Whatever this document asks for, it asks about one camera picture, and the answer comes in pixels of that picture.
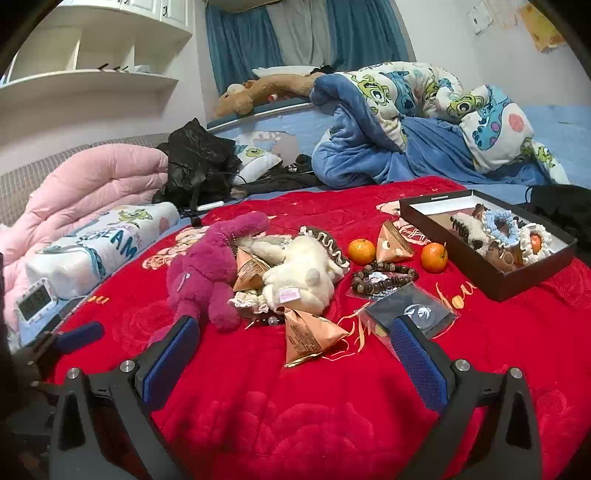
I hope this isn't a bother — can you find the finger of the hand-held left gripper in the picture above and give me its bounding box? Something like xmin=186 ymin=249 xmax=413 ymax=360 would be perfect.
xmin=18 ymin=322 xmax=105 ymax=370

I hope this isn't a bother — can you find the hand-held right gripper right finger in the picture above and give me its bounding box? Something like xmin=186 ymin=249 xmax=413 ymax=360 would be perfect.
xmin=390 ymin=315 xmax=543 ymax=480

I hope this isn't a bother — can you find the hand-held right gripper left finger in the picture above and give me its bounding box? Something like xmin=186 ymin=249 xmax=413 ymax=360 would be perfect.
xmin=48 ymin=315 xmax=204 ymax=480

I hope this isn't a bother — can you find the magenta plush toy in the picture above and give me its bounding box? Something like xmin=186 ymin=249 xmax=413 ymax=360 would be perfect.
xmin=148 ymin=211 xmax=271 ymax=347

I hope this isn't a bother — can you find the wooden bead bracelet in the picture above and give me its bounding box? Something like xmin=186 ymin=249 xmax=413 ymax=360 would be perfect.
xmin=351 ymin=261 xmax=420 ymax=297

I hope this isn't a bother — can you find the black cardboard box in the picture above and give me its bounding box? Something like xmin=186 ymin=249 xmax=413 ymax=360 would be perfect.
xmin=399 ymin=189 xmax=578 ymax=303

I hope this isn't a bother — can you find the white plush toy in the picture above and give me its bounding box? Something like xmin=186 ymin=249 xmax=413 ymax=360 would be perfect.
xmin=249 ymin=235 xmax=347 ymax=315

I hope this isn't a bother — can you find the white digital clock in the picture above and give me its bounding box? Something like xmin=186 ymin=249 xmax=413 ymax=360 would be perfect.
xmin=14 ymin=281 xmax=60 ymax=328

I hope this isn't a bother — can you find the black item in clear bag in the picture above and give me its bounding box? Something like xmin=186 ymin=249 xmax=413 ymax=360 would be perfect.
xmin=358 ymin=281 xmax=460 ymax=342

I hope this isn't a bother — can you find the rolled cartoon print pillow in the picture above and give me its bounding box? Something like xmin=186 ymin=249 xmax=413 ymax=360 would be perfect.
xmin=25 ymin=203 xmax=181 ymax=301

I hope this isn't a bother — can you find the white lace scrunchie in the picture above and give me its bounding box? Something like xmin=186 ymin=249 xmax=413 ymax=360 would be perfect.
xmin=228 ymin=293 xmax=271 ymax=319

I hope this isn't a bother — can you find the tangerine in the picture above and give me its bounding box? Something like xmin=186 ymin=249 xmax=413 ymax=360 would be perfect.
xmin=421 ymin=242 xmax=448 ymax=273
xmin=348 ymin=239 xmax=377 ymax=265

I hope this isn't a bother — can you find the orange triangular snack packet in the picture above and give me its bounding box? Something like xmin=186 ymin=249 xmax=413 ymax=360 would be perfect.
xmin=283 ymin=307 xmax=350 ymax=368
xmin=232 ymin=247 xmax=273 ymax=292

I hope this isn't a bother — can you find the small brown card box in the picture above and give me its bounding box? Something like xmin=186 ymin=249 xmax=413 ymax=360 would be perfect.
xmin=375 ymin=220 xmax=416 ymax=264

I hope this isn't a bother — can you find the plain brown scrunchie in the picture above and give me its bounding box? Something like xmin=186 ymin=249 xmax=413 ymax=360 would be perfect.
xmin=485 ymin=240 xmax=525 ymax=273

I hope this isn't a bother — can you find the brown scrunchie with white trim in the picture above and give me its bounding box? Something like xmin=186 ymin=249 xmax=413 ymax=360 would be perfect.
xmin=299 ymin=225 xmax=352 ymax=268

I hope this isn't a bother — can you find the pink quilt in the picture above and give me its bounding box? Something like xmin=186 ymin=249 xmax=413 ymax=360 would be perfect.
xmin=0 ymin=143 xmax=169 ymax=324

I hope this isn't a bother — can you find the blue scrunchie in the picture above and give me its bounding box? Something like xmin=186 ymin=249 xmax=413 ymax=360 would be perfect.
xmin=482 ymin=209 xmax=525 ymax=243

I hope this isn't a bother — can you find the grey checked fabric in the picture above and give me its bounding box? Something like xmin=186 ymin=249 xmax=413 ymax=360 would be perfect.
xmin=0 ymin=133 xmax=171 ymax=227

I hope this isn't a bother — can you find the white frilled scrunchie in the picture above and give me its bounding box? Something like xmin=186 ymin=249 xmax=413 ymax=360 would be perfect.
xmin=517 ymin=223 xmax=555 ymax=266

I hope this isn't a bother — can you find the black clothes pile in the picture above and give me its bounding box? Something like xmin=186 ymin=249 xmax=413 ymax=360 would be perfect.
xmin=231 ymin=157 xmax=328 ymax=197

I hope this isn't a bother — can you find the black plastic bag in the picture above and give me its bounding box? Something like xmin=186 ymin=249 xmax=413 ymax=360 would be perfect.
xmin=154 ymin=117 xmax=243 ymax=204

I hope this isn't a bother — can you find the black knitted clothing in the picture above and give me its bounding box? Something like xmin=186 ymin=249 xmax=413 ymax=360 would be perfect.
xmin=524 ymin=185 xmax=591 ymax=232

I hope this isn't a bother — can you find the small cartoon print pillow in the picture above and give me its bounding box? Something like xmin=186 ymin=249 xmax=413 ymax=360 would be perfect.
xmin=231 ymin=130 xmax=283 ymax=185

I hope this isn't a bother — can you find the white open shelf unit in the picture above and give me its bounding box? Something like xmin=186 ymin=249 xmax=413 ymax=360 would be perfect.
xmin=0 ymin=0 xmax=195 ymax=144

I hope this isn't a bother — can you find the blue padded headboard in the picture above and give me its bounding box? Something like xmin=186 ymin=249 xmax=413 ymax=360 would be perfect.
xmin=205 ymin=102 xmax=333 ymax=162

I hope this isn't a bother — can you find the blue bed sheet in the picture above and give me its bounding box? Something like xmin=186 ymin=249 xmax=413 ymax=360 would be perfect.
xmin=185 ymin=104 xmax=591 ymax=222

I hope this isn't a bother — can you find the cartoon monster printed blanket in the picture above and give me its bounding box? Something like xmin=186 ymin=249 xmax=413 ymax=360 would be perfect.
xmin=310 ymin=60 xmax=571 ymax=188

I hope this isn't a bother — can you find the brown plush dog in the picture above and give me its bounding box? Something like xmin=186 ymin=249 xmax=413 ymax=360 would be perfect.
xmin=213 ymin=74 xmax=319 ymax=118

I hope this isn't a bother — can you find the white plush pillow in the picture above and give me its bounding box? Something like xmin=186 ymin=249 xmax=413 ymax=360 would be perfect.
xmin=252 ymin=64 xmax=324 ymax=79

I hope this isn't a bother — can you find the blue curtain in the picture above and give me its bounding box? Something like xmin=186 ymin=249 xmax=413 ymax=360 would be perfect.
xmin=205 ymin=4 xmax=284 ymax=95
xmin=325 ymin=0 xmax=416 ymax=70

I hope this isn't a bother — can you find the grey curtain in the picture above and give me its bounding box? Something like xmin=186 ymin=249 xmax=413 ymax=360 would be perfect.
xmin=268 ymin=0 xmax=342 ymax=68

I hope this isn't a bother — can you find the white wall cabinet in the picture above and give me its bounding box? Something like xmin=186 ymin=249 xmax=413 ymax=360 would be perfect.
xmin=108 ymin=0 xmax=195 ymax=28

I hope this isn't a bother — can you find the small white wall certificate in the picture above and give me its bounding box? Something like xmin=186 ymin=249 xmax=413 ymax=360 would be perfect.
xmin=466 ymin=0 xmax=495 ymax=37

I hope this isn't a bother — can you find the beige wall certificate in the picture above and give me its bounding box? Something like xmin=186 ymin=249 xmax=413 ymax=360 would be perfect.
xmin=489 ymin=0 xmax=520 ymax=28

